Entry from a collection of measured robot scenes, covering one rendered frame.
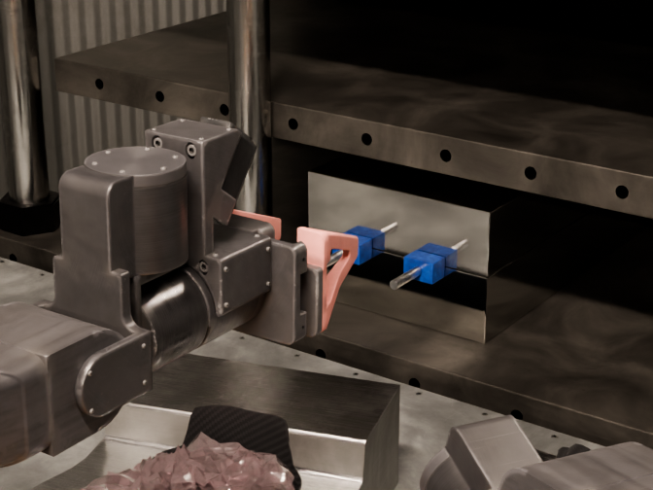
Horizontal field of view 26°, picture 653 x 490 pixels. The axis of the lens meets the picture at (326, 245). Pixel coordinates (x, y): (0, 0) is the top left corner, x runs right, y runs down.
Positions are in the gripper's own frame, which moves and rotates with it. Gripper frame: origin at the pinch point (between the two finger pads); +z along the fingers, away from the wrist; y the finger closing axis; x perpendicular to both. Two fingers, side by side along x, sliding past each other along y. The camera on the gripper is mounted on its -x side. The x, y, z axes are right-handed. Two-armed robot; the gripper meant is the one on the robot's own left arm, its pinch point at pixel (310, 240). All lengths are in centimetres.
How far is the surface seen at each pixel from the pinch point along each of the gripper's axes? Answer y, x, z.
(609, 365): 6, 39, 74
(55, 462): 43, 39, 18
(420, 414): 17, 38, 48
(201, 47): 81, 13, 90
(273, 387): 22.0, 27.6, 26.4
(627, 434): -2, 40, 61
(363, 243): 38, 29, 68
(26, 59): 95, 13, 67
